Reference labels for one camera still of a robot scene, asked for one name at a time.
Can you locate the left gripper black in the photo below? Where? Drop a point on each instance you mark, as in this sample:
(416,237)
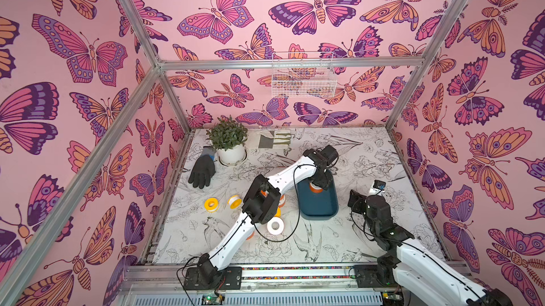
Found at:
(325,184)

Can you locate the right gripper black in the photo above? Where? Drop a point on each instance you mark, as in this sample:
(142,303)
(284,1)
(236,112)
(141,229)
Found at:
(358,202)

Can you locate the teal plastic storage box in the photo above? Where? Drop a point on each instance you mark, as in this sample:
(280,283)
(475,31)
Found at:
(317,206)

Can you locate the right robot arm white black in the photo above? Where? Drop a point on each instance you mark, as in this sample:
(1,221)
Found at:
(411,265)

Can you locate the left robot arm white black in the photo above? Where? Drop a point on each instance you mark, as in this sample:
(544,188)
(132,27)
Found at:
(260,205)

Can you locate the white tape roll front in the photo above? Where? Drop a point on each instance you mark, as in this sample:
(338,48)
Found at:
(275,226)

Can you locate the small yellow white tape roll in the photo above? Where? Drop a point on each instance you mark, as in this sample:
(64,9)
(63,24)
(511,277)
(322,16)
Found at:
(234,201)

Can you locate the yellow tape roll left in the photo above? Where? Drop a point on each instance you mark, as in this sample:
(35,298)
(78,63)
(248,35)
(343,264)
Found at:
(211,205)

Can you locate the folded green white cloth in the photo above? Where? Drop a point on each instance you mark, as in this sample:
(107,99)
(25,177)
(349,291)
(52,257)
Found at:
(275,139)

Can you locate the potted green plant white pot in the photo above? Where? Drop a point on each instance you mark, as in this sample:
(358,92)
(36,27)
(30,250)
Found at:
(228,138)

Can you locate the black work glove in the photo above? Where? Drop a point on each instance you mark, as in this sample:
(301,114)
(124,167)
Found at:
(203,169)

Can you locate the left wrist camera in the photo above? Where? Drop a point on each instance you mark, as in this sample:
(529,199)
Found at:
(330,154)

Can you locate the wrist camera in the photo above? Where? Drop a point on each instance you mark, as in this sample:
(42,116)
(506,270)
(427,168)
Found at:
(377,188)
(330,154)

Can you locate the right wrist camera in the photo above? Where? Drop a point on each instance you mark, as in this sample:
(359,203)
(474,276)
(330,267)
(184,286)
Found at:
(377,188)

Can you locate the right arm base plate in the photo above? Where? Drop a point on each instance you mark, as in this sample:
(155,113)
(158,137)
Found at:
(374,276)

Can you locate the aluminium front rail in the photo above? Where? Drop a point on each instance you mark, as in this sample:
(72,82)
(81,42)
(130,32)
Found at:
(266,284)

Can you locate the white wire basket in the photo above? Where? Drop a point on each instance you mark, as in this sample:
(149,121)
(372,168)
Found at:
(303,77)

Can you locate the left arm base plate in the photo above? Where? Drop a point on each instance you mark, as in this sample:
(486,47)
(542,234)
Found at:
(227,279)

